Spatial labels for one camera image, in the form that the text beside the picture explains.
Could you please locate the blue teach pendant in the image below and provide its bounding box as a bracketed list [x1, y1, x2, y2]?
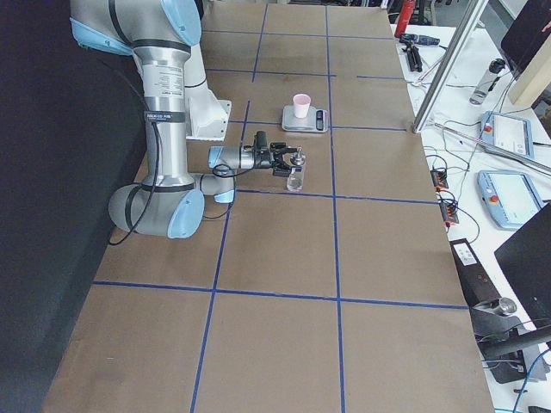
[480, 111, 534, 159]
[477, 170, 544, 231]

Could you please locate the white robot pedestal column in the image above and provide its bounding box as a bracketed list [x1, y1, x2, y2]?
[183, 44, 232, 141]

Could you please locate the black folded tripod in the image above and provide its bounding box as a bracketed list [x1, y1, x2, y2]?
[403, 40, 423, 72]

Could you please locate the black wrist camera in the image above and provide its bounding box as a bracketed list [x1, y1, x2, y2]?
[254, 131, 268, 151]

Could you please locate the orange black connector strip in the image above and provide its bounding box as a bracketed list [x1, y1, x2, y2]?
[430, 168, 459, 228]

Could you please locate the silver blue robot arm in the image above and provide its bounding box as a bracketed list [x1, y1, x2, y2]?
[71, 1, 296, 238]

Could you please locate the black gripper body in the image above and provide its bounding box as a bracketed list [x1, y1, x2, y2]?
[253, 146, 273, 170]

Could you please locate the blue folded umbrella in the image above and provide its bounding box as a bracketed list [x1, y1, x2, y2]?
[399, 33, 440, 46]

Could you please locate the blue teach pendant near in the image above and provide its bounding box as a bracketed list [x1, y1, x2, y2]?
[477, 170, 544, 231]

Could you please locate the silver digital kitchen scale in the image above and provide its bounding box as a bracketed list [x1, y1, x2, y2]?
[282, 105, 329, 133]

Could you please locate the black box with label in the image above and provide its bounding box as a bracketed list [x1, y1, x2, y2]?
[449, 238, 501, 307]

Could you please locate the blue teach pendant far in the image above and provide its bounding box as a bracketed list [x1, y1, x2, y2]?
[480, 111, 534, 159]

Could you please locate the aluminium frame post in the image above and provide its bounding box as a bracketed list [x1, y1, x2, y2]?
[412, 0, 488, 133]

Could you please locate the black monitor on desk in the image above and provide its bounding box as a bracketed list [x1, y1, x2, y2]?
[501, 0, 550, 79]

